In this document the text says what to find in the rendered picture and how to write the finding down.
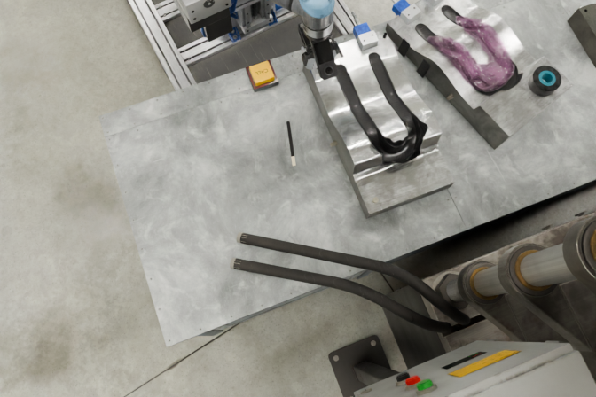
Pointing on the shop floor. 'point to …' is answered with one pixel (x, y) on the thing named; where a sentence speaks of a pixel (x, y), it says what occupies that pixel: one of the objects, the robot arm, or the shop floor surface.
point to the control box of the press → (466, 371)
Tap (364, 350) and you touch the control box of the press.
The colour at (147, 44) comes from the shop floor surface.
